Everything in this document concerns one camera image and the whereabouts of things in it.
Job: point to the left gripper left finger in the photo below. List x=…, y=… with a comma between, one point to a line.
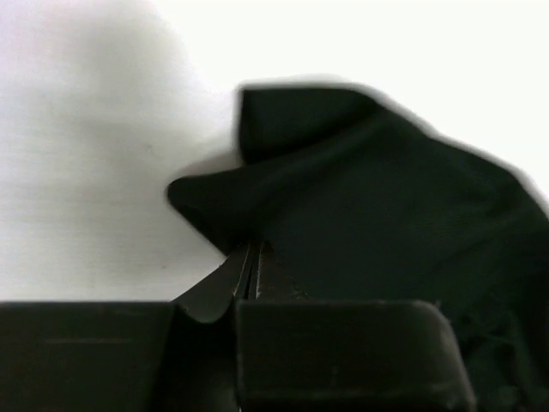
x=125, y=356

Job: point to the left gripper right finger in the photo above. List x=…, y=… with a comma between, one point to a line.
x=294, y=353

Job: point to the black shorts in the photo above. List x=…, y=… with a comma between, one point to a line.
x=359, y=203

